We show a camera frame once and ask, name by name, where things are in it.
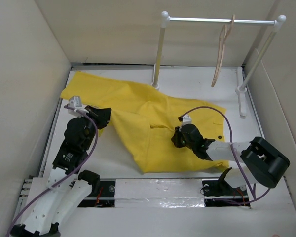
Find wooden clothes hanger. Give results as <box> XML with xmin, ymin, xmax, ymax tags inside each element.
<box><xmin>211</xmin><ymin>14</ymin><xmax>235</xmax><ymax>87</ymax></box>

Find yellow trousers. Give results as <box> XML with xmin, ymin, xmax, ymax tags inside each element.
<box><xmin>61</xmin><ymin>72</ymin><xmax>229</xmax><ymax>173</ymax></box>

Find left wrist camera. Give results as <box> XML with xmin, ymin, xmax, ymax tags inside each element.
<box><xmin>68</xmin><ymin>96</ymin><xmax>85</xmax><ymax>113</ymax></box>

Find white clothes rack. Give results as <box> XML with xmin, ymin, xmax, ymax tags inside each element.
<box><xmin>149</xmin><ymin>10</ymin><xmax>287</xmax><ymax>117</ymax></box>

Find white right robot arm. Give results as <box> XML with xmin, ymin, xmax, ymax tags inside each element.
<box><xmin>171</xmin><ymin>124</ymin><xmax>290</xmax><ymax>188</ymax></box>

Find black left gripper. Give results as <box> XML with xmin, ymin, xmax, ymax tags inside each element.
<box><xmin>77</xmin><ymin>106</ymin><xmax>111</xmax><ymax>151</ymax></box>

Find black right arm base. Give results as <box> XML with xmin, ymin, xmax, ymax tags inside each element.
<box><xmin>200</xmin><ymin>168</ymin><xmax>251</xmax><ymax>207</ymax></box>

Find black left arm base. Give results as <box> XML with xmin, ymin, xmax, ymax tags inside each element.
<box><xmin>78</xmin><ymin>179</ymin><xmax>116</xmax><ymax>208</ymax></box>

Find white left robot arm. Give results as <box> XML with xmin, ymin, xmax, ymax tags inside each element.
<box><xmin>6</xmin><ymin>105</ymin><xmax>112</xmax><ymax>237</ymax></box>

